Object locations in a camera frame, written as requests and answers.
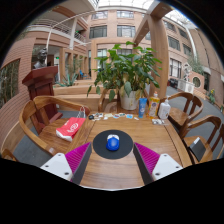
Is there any agave plant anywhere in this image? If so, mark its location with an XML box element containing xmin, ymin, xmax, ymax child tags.
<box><xmin>61</xmin><ymin>73</ymin><xmax>79</xmax><ymax>88</ymax></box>

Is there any black round mouse pad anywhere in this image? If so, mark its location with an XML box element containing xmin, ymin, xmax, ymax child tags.
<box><xmin>92</xmin><ymin>129</ymin><xmax>134</xmax><ymax>160</ymax></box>

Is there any dark red wooden lectern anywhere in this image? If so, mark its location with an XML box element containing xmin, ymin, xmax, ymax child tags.
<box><xmin>22</xmin><ymin>65</ymin><xmax>63</xmax><ymax>134</ymax></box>

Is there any yellow flowering plant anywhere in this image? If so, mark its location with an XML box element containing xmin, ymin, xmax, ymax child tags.
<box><xmin>207</xmin><ymin>88</ymin><xmax>217</xmax><ymax>105</ymax></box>

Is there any yellow dish soap bottle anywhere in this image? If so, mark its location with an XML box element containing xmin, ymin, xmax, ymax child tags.
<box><xmin>147</xmin><ymin>90</ymin><xmax>161</xmax><ymax>120</ymax></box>

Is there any red and white bag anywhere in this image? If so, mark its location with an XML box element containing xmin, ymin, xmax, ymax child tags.
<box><xmin>55</xmin><ymin>106</ymin><xmax>87</xmax><ymax>143</ymax></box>

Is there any dark bust sculpture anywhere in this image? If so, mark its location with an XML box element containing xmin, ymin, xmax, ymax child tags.
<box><xmin>33</xmin><ymin>47</ymin><xmax>48</xmax><ymax>70</ymax></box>

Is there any clear plastic packet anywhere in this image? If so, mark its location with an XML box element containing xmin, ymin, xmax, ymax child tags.
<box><xmin>151</xmin><ymin>118</ymin><xmax>165</xmax><ymax>126</ymax></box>

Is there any blue and white computer mouse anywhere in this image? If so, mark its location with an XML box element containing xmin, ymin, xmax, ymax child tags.
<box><xmin>106</xmin><ymin>133</ymin><xmax>120</xmax><ymax>152</ymax></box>

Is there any wooden support post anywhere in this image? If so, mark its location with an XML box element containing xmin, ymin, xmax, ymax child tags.
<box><xmin>134</xmin><ymin>1</ymin><xmax>174</xmax><ymax>100</ymax></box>

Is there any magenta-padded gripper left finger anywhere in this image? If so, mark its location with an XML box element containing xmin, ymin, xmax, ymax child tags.
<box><xmin>39</xmin><ymin>142</ymin><xmax>93</xmax><ymax>186</ymax></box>

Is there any white planter with sculpture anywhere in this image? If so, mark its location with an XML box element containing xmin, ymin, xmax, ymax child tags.
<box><xmin>178</xmin><ymin>63</ymin><xmax>196</xmax><ymax>94</ymax></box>

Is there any white pump bottle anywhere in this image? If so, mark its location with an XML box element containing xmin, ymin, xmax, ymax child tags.
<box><xmin>157</xmin><ymin>96</ymin><xmax>172</xmax><ymax>120</ymax></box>

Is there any blue squeeze tube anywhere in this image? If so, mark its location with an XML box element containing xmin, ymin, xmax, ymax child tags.
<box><xmin>138</xmin><ymin>97</ymin><xmax>148</xmax><ymax>119</ymax></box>

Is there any green potted plant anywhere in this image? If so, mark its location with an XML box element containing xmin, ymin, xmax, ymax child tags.
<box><xmin>87</xmin><ymin>41</ymin><xmax>163</xmax><ymax>111</ymax></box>

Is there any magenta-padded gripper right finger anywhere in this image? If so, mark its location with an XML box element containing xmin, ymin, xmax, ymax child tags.
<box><xmin>132</xmin><ymin>142</ymin><xmax>184</xmax><ymax>186</ymax></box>

